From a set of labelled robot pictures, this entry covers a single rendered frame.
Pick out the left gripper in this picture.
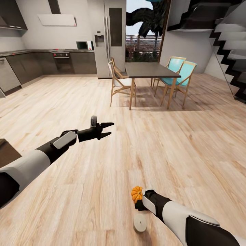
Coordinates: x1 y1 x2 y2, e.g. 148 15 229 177
85 122 114 140

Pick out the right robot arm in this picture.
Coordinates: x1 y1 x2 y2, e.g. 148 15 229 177
135 189 246 246

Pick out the pillar candle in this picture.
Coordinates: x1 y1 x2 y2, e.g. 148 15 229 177
133 214 147 234

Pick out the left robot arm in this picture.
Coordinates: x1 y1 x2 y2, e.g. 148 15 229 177
0 115 114 209

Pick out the pumpkin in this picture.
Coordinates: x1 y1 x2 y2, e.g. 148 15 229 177
131 186 143 203

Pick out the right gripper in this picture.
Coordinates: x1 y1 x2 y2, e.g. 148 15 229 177
135 200 149 211

